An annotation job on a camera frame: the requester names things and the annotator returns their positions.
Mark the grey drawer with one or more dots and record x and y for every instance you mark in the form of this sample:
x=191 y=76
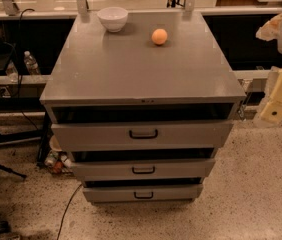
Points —
x=142 y=193
x=143 y=169
x=141 y=135

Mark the grey top drawer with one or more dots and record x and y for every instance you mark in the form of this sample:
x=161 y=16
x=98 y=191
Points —
x=141 y=135

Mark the grey metal drawer cabinet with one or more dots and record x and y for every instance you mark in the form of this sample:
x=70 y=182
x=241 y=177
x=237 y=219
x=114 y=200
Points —
x=103 y=77

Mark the grey bottom drawer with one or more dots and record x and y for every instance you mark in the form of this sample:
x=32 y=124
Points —
x=142 y=193

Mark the orange fruit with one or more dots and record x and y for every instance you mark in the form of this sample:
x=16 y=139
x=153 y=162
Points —
x=159 y=36

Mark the white ceramic bowl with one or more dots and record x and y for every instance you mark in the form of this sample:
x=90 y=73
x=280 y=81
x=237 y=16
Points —
x=113 y=19

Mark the clutter pile beside cabinet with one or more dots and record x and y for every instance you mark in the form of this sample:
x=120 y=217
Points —
x=57 y=160

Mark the clear plastic water bottle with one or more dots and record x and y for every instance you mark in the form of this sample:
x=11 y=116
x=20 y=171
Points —
x=31 y=64

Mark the black tripod leg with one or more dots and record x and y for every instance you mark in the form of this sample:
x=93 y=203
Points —
x=4 y=168

